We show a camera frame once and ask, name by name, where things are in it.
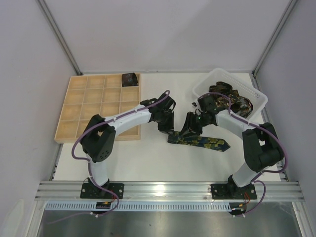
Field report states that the aluminium frame post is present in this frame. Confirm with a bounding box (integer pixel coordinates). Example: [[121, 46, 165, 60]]
[[252, 0, 300, 77], [35, 0, 82, 76]]

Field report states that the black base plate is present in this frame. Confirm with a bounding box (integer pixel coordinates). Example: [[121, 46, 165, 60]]
[[210, 183, 257, 200], [80, 183, 124, 199]]

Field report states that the right aluminium frame post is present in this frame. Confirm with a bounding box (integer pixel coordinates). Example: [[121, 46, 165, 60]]
[[252, 0, 300, 77]]

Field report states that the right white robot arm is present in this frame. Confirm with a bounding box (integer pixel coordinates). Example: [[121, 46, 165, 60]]
[[180, 92, 285, 198]]

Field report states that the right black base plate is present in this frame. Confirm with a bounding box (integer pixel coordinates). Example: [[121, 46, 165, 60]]
[[210, 183, 257, 200]]

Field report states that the left aluminium frame post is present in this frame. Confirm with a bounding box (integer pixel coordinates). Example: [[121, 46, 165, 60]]
[[35, 0, 82, 76]]

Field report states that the wooden compartment tray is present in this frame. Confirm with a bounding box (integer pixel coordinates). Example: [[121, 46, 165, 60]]
[[54, 73, 142, 144]]

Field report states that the aluminium mounting rail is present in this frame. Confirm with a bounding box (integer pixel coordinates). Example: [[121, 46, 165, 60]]
[[35, 181, 305, 202]]

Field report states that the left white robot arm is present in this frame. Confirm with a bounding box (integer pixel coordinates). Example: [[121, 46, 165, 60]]
[[75, 90, 176, 189]]

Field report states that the white slotted cable duct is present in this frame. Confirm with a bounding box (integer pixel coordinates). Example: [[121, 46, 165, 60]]
[[45, 201, 232, 212]]

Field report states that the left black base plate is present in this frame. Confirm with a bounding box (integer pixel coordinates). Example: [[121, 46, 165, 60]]
[[80, 183, 124, 199]]

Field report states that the white plastic basket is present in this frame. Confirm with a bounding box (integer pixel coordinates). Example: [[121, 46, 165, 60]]
[[192, 68, 268, 120]]

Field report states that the blue yellow floral tie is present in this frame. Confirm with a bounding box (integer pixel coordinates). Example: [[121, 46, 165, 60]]
[[167, 131, 231, 152]]

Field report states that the brown patterned tie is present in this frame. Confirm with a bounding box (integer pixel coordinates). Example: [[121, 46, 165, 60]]
[[209, 81, 241, 113]]

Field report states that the rolled dark tie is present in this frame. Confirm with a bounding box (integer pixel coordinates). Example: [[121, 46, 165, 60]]
[[121, 73, 138, 87]]

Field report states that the dark striped tie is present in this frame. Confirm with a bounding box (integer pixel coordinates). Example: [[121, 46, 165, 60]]
[[230, 96, 253, 118]]

